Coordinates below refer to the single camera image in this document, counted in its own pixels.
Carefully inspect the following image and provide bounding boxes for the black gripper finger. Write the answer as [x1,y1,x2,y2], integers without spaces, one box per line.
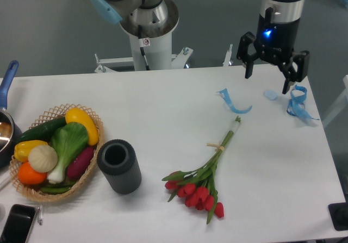
[278,51,310,94]
[237,32,259,79]

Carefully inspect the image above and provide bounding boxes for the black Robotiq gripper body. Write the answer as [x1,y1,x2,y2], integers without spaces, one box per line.
[254,7,300,65]

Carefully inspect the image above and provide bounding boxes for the red tulip bouquet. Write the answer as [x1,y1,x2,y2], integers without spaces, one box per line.
[161,116,241,224]

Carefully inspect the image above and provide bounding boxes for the dark grey ribbed vase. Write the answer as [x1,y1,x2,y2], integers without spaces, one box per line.
[97,139,142,195]

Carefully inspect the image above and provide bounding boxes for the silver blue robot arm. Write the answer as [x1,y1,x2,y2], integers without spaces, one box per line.
[91,0,309,93]

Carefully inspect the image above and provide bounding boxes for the blue ribbon strip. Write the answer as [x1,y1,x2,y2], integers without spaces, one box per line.
[217,88,252,114]

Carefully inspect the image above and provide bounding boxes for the small pale blue cap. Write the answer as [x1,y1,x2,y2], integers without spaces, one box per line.
[263,90,278,101]

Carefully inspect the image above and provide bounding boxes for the knotted blue ribbon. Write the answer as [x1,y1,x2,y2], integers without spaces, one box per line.
[287,85,320,122]

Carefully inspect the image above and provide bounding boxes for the black device at table edge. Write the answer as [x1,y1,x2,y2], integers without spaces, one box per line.
[328,202,347,231]

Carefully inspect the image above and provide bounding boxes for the green bok choy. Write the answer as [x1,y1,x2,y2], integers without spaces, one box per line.
[47,122,88,184]

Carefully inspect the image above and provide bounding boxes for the purple sweet potato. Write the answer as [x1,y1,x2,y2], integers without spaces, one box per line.
[66,147,94,180]

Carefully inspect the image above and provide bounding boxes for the green cucumber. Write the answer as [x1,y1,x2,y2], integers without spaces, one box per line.
[17,117,66,143]

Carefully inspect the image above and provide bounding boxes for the green pea pods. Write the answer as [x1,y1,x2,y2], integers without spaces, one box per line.
[40,183,75,195]

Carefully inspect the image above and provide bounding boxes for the yellow bell pepper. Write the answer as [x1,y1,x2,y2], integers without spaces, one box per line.
[14,140,48,163]

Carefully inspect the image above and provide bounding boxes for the orange fruit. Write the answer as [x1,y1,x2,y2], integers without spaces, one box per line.
[17,161,47,185]

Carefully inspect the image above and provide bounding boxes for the black smartphone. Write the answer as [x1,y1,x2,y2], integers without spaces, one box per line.
[1,204,36,243]

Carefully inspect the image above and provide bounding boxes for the white frame at right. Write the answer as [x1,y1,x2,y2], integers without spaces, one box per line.
[322,75,347,128]

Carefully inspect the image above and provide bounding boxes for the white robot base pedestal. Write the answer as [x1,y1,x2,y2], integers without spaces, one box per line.
[91,0,193,71]

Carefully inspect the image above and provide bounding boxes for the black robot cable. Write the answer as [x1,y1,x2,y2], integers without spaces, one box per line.
[137,24,151,71]

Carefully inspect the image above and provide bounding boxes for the blue handled saucepan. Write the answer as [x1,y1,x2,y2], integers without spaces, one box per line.
[1,60,22,167]

